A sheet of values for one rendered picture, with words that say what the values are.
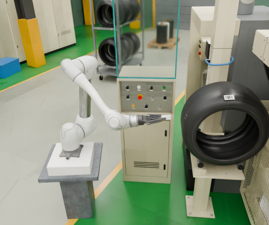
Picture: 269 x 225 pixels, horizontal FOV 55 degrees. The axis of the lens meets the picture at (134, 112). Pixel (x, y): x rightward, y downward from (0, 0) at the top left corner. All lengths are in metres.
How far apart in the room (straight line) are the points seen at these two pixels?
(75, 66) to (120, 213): 1.56
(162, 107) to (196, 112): 0.90
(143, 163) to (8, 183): 1.62
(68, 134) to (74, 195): 0.65
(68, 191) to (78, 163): 0.40
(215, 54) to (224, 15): 0.26
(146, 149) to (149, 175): 0.37
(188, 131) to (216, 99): 0.28
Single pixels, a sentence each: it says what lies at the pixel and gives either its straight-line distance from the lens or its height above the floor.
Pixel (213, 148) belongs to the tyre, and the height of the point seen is 0.91.
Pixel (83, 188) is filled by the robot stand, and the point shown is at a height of 0.41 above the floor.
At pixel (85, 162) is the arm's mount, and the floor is 0.74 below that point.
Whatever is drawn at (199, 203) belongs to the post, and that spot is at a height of 0.12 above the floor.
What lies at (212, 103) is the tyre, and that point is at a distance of 1.68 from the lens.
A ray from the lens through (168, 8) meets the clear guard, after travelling 2.27.
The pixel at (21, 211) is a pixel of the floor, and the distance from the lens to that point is 3.09.
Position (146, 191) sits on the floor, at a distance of 3.00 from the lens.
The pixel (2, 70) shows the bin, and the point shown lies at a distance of 6.90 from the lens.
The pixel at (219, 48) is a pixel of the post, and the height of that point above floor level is 1.66.
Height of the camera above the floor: 2.14
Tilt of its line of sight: 29 degrees down
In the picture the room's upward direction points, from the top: 2 degrees counter-clockwise
